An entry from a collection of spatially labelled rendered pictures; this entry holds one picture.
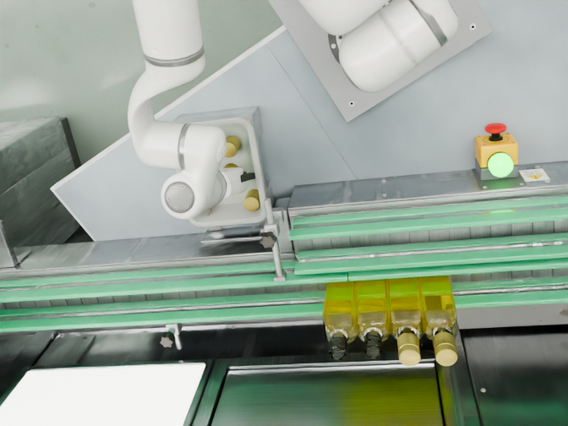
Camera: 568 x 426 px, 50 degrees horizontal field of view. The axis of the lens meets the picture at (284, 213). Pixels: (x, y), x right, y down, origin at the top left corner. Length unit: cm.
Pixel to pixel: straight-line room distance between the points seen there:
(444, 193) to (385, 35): 41
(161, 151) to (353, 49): 33
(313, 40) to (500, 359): 71
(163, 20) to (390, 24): 31
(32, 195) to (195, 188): 109
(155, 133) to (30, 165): 106
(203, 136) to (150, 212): 51
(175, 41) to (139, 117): 16
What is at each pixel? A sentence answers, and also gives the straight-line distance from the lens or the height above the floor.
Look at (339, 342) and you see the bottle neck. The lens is 103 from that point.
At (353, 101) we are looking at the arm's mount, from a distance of 120.
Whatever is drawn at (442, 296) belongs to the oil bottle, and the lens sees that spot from 111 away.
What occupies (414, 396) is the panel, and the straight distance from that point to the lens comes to 114.
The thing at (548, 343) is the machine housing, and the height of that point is 92.
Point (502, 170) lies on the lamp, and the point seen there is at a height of 85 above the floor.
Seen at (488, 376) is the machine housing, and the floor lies 102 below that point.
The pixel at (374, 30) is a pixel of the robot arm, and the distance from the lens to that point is 89.
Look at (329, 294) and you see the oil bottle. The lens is 113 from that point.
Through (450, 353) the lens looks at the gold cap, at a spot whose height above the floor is 116.
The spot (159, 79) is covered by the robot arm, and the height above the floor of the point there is 115.
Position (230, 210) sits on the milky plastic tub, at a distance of 131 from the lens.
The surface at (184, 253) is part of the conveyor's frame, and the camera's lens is 132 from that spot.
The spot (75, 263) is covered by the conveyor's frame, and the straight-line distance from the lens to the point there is 142.
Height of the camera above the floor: 196
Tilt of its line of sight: 64 degrees down
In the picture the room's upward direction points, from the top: 163 degrees counter-clockwise
